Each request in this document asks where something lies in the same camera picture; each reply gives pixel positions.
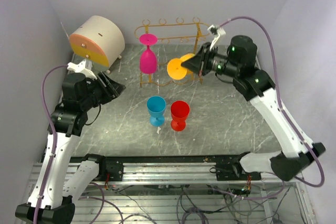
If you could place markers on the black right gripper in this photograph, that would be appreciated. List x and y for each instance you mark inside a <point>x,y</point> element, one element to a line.
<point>199,63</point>

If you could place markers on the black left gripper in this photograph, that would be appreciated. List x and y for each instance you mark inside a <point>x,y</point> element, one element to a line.
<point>112,89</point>

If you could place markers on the orange wine glass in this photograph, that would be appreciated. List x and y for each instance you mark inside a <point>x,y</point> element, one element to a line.
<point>175,69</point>

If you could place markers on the red wine glass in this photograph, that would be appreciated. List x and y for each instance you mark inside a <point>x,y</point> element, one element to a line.
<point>179,112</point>

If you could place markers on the blue wine glass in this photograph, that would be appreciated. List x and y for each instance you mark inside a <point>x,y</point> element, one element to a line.
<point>156,106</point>

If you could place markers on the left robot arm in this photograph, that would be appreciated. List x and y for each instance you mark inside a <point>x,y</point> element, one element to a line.
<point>53,198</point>

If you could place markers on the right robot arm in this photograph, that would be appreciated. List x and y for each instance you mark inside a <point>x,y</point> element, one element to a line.
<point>256,86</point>

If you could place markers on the pink wine glass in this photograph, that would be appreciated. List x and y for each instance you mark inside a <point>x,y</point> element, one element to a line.
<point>148,60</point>

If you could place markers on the round beige drawer cabinet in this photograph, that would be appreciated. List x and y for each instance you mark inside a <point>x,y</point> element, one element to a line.
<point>98,40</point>

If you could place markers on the gold wire wine glass rack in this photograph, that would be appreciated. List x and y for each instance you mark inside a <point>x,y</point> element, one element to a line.
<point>168,48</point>

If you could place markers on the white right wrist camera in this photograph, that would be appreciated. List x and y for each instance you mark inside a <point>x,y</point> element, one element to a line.
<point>218,33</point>

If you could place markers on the aluminium rail frame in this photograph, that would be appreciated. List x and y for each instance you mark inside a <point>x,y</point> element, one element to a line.
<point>174,169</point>

